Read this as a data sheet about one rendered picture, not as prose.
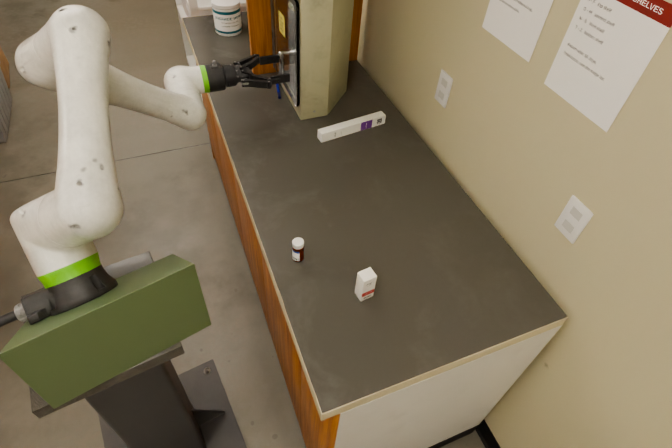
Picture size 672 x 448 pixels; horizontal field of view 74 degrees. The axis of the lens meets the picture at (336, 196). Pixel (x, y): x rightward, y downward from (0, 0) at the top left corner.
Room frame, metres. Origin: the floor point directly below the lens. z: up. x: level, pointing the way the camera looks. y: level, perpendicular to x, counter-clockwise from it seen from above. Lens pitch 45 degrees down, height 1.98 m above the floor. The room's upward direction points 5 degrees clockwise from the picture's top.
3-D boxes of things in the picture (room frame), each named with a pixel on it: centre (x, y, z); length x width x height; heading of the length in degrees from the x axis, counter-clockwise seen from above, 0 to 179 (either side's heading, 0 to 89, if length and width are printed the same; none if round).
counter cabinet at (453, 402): (1.43, 0.09, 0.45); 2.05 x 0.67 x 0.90; 25
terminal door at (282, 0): (1.56, 0.23, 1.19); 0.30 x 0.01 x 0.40; 25
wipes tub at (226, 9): (2.11, 0.59, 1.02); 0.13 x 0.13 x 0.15
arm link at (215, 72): (1.34, 0.44, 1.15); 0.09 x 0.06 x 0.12; 25
